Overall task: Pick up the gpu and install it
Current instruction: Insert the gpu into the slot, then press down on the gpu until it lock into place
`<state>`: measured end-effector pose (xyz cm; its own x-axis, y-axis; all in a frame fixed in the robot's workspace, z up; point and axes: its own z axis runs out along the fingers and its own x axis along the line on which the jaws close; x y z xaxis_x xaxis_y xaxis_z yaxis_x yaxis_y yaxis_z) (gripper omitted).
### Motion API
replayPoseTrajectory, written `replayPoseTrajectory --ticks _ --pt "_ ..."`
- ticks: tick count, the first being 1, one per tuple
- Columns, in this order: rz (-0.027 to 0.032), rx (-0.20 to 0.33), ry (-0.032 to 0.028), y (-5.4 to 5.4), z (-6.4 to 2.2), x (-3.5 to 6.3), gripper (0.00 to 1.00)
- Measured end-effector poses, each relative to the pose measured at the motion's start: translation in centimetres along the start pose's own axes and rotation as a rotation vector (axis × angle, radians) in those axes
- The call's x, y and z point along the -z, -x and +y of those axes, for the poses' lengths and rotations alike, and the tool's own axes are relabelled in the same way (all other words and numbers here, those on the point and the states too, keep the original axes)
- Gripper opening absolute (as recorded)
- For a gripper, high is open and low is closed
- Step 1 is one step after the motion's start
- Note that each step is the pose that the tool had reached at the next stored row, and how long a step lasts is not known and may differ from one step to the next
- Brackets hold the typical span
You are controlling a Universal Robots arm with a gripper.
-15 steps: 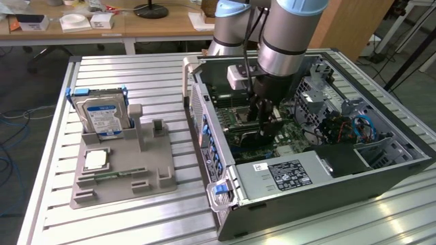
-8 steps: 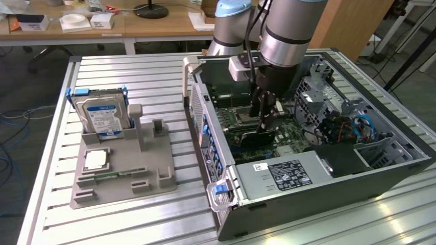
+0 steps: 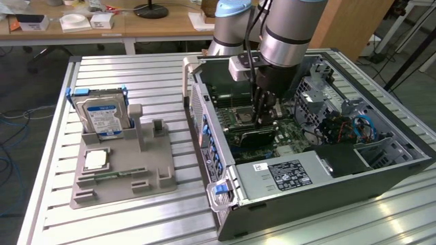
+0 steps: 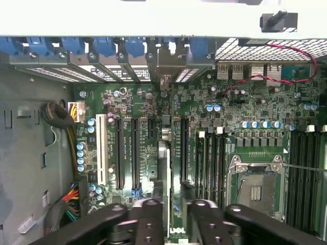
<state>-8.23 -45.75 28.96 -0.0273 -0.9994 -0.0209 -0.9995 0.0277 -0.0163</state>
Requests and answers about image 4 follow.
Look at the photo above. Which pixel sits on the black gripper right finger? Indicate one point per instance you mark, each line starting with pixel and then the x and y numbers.
pixel 204 224

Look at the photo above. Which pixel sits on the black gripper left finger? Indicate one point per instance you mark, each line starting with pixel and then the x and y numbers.
pixel 146 224

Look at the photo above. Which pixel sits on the RAM slot with white clips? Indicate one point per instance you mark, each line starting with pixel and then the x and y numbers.
pixel 325 178
pixel 219 166
pixel 309 178
pixel 201 166

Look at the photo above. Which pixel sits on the RAM slot with black clips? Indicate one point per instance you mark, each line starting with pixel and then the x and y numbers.
pixel 210 166
pixel 318 178
pixel 296 178
pixel 225 143

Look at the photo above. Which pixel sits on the CPU socket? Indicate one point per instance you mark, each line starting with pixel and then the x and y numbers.
pixel 255 189

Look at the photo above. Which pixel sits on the black main power connector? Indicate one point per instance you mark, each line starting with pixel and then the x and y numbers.
pixel 83 194

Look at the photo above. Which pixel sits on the white expansion slot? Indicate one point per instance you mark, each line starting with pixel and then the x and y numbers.
pixel 102 150

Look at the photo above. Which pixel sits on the short black expansion slot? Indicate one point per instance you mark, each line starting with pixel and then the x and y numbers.
pixel 151 128

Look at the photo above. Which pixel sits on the thin metal locking lever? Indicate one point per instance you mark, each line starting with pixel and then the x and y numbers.
pixel 306 167

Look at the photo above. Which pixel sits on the green Dell motherboard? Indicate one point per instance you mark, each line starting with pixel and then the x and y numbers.
pixel 194 102

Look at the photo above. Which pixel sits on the white motherboard power connector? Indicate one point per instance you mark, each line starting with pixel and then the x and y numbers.
pixel 76 112

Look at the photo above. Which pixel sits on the perforated metal slot cover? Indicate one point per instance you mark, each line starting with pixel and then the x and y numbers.
pixel 64 74
pixel 189 75
pixel 38 71

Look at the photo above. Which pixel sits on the silver rear port connector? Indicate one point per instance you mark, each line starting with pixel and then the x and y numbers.
pixel 274 75
pixel 257 72
pixel 237 71
pixel 223 71

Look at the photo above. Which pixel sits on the black open PC case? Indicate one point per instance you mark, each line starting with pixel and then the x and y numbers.
pixel 230 51

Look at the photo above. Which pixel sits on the blue rear port connector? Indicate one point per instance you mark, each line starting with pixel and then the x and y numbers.
pixel 296 72

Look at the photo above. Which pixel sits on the black case lock tab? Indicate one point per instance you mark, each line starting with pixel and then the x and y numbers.
pixel 278 21

